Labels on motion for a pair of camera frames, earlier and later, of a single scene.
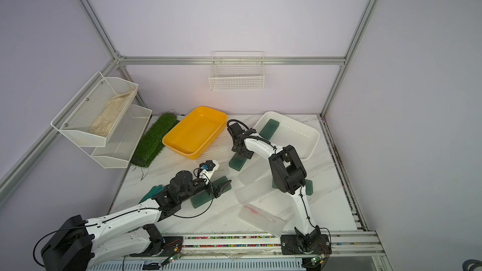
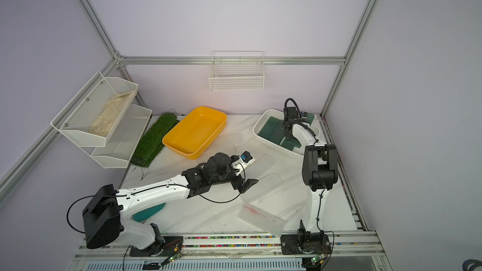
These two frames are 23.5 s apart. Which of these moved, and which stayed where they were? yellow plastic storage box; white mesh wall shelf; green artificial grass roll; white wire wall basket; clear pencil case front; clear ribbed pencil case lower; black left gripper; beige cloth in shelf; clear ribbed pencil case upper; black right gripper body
Moved: black right gripper body; black left gripper
Stayed: green artificial grass roll; clear ribbed pencil case lower; yellow plastic storage box; clear ribbed pencil case upper; clear pencil case front; beige cloth in shelf; white wire wall basket; white mesh wall shelf
